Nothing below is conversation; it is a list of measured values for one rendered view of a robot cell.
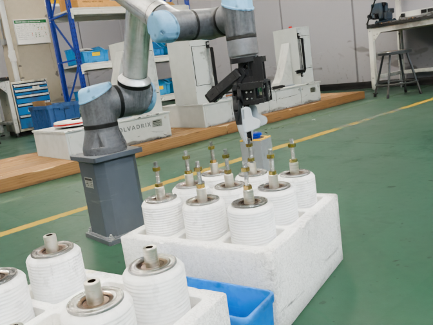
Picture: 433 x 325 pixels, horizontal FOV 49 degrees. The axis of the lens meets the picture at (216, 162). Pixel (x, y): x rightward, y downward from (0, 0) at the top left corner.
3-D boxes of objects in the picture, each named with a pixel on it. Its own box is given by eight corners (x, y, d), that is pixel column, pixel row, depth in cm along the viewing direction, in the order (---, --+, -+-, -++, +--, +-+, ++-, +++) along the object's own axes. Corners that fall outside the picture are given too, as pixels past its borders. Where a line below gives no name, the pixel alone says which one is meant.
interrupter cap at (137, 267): (117, 274, 72) (116, 270, 72) (149, 255, 79) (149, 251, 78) (156, 281, 68) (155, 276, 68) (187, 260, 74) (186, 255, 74)
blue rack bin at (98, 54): (66, 67, 623) (62, 51, 618) (92, 64, 647) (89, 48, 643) (84, 63, 586) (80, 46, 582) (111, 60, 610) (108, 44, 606)
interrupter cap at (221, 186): (221, 193, 110) (220, 190, 110) (210, 187, 117) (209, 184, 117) (250, 186, 113) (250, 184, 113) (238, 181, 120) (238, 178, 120)
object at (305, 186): (314, 251, 115) (306, 178, 112) (277, 248, 120) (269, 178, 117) (326, 236, 123) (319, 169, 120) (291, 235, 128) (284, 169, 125)
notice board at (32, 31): (17, 45, 675) (11, 19, 668) (50, 42, 706) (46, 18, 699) (18, 45, 673) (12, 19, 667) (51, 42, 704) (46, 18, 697)
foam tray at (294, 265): (132, 307, 115) (119, 236, 111) (218, 246, 146) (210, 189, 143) (280, 339, 93) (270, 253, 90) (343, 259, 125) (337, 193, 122)
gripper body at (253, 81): (264, 106, 115) (258, 55, 113) (230, 109, 119) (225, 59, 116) (272, 102, 122) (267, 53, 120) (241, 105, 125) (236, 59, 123)
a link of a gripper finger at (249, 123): (260, 142, 117) (258, 105, 116) (238, 144, 119) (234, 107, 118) (264, 142, 119) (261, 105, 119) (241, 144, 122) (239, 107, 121)
